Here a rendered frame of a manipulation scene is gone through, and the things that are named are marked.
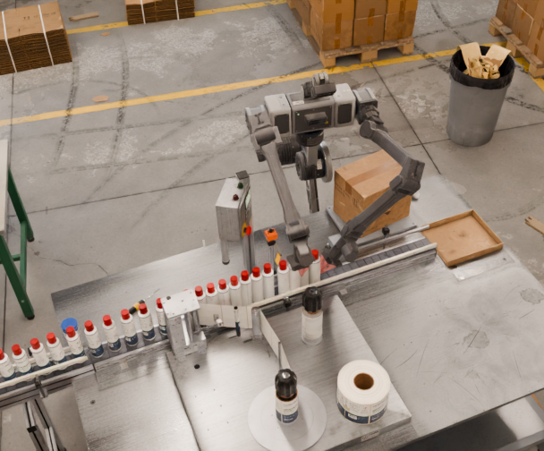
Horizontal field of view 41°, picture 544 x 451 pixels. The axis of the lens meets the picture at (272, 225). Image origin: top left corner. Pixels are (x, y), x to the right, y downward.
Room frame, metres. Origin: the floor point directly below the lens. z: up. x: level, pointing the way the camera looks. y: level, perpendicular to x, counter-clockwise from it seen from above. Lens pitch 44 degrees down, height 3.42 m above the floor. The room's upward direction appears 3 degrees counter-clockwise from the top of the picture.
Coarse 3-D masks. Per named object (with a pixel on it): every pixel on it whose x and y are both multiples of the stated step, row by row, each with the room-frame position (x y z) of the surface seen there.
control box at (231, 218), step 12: (228, 180) 2.25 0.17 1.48; (228, 192) 2.17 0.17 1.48; (240, 192) 2.17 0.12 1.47; (216, 204) 2.11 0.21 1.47; (228, 204) 2.10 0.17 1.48; (240, 204) 2.11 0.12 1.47; (228, 216) 2.09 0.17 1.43; (240, 216) 2.08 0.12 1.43; (228, 228) 2.09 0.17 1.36; (240, 228) 2.08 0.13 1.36; (228, 240) 2.09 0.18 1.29; (240, 240) 2.08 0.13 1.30
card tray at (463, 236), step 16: (432, 224) 2.56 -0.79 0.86; (448, 224) 2.58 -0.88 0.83; (464, 224) 2.58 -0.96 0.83; (480, 224) 2.57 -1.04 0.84; (432, 240) 2.48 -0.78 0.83; (448, 240) 2.47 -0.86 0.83; (464, 240) 2.47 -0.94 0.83; (480, 240) 2.46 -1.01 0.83; (496, 240) 2.45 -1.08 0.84; (448, 256) 2.37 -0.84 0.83; (464, 256) 2.33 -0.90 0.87
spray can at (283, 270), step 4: (280, 260) 2.15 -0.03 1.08; (284, 260) 2.15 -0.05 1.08; (280, 264) 2.13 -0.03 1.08; (284, 264) 2.13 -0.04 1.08; (280, 268) 2.13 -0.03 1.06; (284, 268) 2.13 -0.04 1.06; (288, 268) 2.14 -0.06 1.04; (280, 272) 2.12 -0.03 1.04; (284, 272) 2.12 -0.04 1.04; (288, 272) 2.13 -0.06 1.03; (280, 276) 2.12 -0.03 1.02; (284, 276) 2.12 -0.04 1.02; (288, 276) 2.13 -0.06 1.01; (280, 280) 2.12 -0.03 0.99; (284, 280) 2.12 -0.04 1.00; (288, 280) 2.13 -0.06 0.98; (280, 284) 2.12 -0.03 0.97; (284, 284) 2.12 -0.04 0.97; (288, 284) 2.13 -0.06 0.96; (280, 288) 2.12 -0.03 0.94; (284, 288) 2.12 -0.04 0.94; (288, 288) 2.13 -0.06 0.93; (280, 292) 2.12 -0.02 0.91; (284, 292) 2.12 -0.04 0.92
